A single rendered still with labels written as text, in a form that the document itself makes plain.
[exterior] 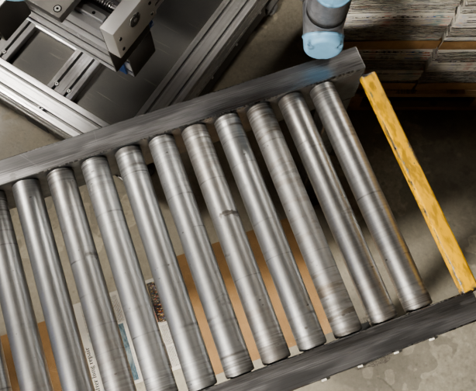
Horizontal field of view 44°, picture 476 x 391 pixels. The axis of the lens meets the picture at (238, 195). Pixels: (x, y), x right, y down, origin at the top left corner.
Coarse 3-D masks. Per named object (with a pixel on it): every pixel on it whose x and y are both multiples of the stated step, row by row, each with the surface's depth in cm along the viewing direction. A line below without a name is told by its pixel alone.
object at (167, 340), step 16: (80, 304) 177; (112, 304) 178; (160, 304) 177; (80, 320) 176; (160, 320) 176; (128, 336) 175; (128, 352) 173; (176, 352) 173; (96, 368) 172; (176, 368) 172; (96, 384) 171
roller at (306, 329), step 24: (216, 120) 110; (240, 120) 111; (240, 144) 108; (240, 168) 106; (240, 192) 107; (264, 192) 105; (264, 216) 103; (264, 240) 103; (288, 264) 101; (288, 288) 100; (288, 312) 99; (312, 312) 99; (312, 336) 97
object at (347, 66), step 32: (320, 64) 113; (352, 64) 113; (224, 96) 111; (256, 96) 111; (352, 96) 123; (128, 128) 109; (160, 128) 109; (0, 160) 107; (32, 160) 107; (64, 160) 107
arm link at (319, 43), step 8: (304, 0) 111; (304, 8) 111; (304, 16) 110; (304, 24) 109; (312, 24) 106; (304, 32) 109; (312, 32) 107; (320, 32) 106; (328, 32) 106; (336, 32) 107; (304, 40) 109; (312, 40) 106; (320, 40) 106; (328, 40) 106; (336, 40) 106; (304, 48) 109; (312, 48) 108; (320, 48) 108; (328, 48) 108; (336, 48) 108; (312, 56) 110; (320, 56) 110; (328, 56) 110
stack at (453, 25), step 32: (352, 0) 141; (384, 0) 141; (416, 0) 141; (448, 0) 141; (352, 32) 154; (384, 32) 154; (416, 32) 154; (448, 32) 155; (384, 64) 171; (416, 64) 171; (448, 64) 171; (416, 96) 188; (448, 96) 188
